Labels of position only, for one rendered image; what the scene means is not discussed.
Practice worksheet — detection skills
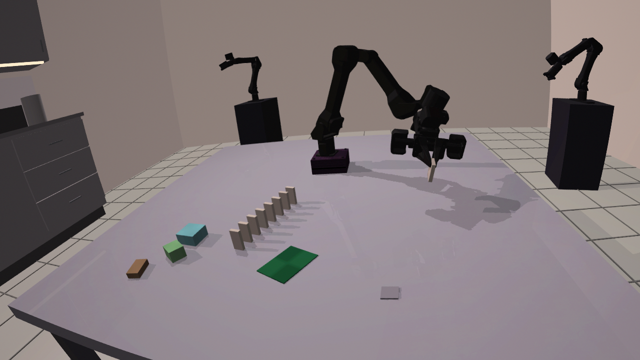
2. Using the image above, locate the green block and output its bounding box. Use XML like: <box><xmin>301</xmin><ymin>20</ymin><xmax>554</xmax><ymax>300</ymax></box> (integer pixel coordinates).
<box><xmin>163</xmin><ymin>240</ymin><xmax>187</xmax><ymax>263</ymax></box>

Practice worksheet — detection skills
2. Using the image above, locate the teal block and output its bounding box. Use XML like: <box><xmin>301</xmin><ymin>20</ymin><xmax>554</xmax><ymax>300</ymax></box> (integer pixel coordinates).
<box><xmin>176</xmin><ymin>223</ymin><xmax>208</xmax><ymax>247</ymax></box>

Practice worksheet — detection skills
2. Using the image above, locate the green flat mat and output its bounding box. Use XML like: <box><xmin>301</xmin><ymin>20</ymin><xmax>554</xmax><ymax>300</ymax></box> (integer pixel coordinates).
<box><xmin>256</xmin><ymin>245</ymin><xmax>318</xmax><ymax>284</ymax></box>

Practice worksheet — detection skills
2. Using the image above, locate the brown rectangular block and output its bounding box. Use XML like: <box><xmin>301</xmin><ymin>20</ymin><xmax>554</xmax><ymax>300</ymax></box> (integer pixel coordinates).
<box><xmin>126</xmin><ymin>259</ymin><xmax>149</xmax><ymax>279</ymax></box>

